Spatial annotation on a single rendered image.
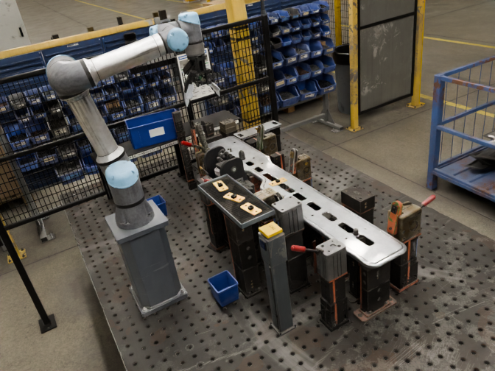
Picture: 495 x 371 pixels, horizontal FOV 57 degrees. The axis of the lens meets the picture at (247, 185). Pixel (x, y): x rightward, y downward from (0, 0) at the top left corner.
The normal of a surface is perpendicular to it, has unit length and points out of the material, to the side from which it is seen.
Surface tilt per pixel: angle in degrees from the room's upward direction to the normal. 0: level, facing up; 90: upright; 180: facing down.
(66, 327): 0
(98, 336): 0
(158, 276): 90
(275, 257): 90
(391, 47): 90
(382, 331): 0
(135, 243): 90
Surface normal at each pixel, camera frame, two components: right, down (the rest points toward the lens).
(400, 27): 0.47, 0.41
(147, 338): -0.13, -0.86
